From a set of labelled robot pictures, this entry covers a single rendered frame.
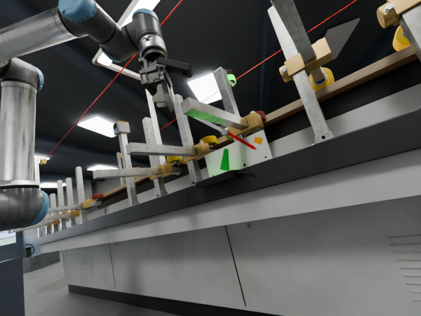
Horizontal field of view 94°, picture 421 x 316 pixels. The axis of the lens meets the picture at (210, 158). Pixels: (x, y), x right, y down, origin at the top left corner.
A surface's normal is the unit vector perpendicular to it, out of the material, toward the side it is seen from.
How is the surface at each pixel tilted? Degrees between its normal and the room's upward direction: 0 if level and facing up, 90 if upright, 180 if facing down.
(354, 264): 90
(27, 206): 97
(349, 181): 90
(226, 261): 90
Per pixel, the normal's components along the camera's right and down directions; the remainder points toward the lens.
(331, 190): -0.61, -0.02
